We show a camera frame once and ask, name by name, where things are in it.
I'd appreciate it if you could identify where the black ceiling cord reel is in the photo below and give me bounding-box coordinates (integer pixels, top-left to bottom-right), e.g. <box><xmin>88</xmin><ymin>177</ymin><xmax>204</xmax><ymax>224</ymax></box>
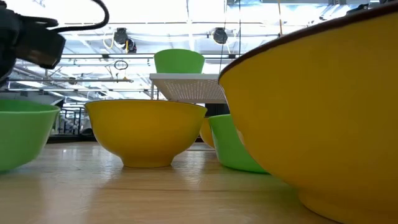
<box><xmin>113</xmin><ymin>27</ymin><xmax>137</xmax><ymax>54</ymax></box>
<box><xmin>212</xmin><ymin>27</ymin><xmax>229</xmax><ymax>45</ymax></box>

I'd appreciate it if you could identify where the black framed robot cell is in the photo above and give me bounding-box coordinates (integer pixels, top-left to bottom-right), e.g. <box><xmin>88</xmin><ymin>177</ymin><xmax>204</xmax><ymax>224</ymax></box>
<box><xmin>51</xmin><ymin>107</ymin><xmax>94</xmax><ymax>136</ymax></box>

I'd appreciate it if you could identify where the yellow hanging power cable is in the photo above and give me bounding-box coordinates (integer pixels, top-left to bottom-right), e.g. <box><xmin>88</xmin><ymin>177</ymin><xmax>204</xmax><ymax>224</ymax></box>
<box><xmin>276</xmin><ymin>0</ymin><xmax>283</xmax><ymax>37</ymax></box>

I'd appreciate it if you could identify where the black left wrist camera cable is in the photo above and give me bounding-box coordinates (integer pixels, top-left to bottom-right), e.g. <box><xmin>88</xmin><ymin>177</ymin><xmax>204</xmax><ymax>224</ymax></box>
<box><xmin>46</xmin><ymin>0</ymin><xmax>110</xmax><ymax>34</ymax></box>

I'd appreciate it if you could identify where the black cabinet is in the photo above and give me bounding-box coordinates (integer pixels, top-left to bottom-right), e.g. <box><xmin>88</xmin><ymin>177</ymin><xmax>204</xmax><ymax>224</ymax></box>
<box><xmin>204</xmin><ymin>103</ymin><xmax>231</xmax><ymax>118</ymax></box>

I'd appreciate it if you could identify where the black hanging cable ring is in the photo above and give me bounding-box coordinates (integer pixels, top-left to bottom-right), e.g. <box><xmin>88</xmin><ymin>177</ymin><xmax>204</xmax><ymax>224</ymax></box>
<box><xmin>113</xmin><ymin>59</ymin><xmax>129</xmax><ymax>71</ymax></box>

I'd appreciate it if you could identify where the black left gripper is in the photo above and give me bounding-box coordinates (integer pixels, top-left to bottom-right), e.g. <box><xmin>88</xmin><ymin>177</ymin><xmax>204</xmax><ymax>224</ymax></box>
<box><xmin>0</xmin><ymin>6</ymin><xmax>67</xmax><ymax>84</ymax></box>

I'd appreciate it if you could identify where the green plastic mini bowl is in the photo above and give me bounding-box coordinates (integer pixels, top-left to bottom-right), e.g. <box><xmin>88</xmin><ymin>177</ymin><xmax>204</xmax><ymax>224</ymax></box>
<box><xmin>0</xmin><ymin>99</ymin><xmax>61</xmax><ymax>173</ymax></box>
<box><xmin>208</xmin><ymin>114</ymin><xmax>270</xmax><ymax>174</ymax></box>
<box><xmin>153</xmin><ymin>48</ymin><xmax>206</xmax><ymax>75</ymax></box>

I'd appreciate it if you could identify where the white perforated shelf riser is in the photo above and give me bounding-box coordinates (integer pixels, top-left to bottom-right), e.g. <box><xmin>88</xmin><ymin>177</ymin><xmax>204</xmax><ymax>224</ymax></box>
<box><xmin>149</xmin><ymin>73</ymin><xmax>228</xmax><ymax>105</ymax></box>

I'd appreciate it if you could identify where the yellow floral mini bowl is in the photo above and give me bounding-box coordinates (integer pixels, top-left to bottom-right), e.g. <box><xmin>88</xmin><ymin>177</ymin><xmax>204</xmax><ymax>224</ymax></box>
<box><xmin>199</xmin><ymin>117</ymin><xmax>216</xmax><ymax>149</ymax></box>
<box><xmin>84</xmin><ymin>99</ymin><xmax>208</xmax><ymax>169</ymax></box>
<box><xmin>218</xmin><ymin>1</ymin><xmax>398</xmax><ymax>224</ymax></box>

